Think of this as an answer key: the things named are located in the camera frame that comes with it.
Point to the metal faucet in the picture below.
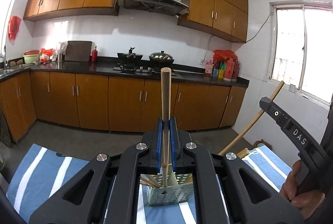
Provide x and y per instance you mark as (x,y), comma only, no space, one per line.
(5,57)

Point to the red bag over bottles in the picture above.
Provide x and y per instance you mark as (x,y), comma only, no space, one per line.
(225,54)

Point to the black wok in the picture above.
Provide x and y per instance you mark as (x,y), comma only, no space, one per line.
(130,55)

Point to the black kitchen countertop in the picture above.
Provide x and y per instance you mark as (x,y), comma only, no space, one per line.
(78,66)

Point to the black gas stove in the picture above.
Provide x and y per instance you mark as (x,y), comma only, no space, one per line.
(143,69)

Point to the hanging red plastic bag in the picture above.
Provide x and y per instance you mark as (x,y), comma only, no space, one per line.
(14,27)

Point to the red bag beside basin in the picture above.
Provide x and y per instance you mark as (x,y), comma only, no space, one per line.
(46,54)

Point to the brown lower kitchen cabinets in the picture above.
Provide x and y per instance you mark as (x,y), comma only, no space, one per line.
(91,101)

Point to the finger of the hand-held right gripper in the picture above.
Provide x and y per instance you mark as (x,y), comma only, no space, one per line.
(273,110)

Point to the blue white striped tablecloth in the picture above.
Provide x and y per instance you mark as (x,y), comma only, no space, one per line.
(33,174)

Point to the person's right hand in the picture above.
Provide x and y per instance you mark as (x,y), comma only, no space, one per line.
(299,200)

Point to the narrow kitchen window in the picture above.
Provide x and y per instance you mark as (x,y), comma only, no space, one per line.
(9,5)

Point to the green basin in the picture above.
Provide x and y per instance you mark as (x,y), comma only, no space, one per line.
(31,58)

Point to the barred kitchen window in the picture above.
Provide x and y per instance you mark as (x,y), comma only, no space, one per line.
(291,52)

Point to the white wall outlet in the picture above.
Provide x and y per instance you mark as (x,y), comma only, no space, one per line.
(203,61)

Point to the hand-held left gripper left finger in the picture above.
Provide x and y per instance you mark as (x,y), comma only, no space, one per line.
(159,145)

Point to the steel sink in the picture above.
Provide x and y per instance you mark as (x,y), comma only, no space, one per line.
(10,71)

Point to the dark red bottle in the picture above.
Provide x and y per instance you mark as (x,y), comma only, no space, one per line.
(236,70)

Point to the dark brown cutting board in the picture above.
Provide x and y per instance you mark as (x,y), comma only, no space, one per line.
(78,51)

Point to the yellow bottle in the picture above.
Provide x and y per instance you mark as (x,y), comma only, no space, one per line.
(221,71)

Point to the metal cup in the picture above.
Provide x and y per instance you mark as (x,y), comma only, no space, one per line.
(61,56)

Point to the small red bottle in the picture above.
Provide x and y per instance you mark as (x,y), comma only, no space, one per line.
(94,54)

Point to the wok with lid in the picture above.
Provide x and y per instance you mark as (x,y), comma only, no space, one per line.
(161,57)

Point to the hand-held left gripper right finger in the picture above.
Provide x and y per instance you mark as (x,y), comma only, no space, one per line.
(172,145)

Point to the green perforated utensil holder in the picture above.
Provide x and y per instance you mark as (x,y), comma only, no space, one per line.
(166,195)

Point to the large red bottle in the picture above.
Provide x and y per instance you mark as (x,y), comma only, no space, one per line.
(228,70)

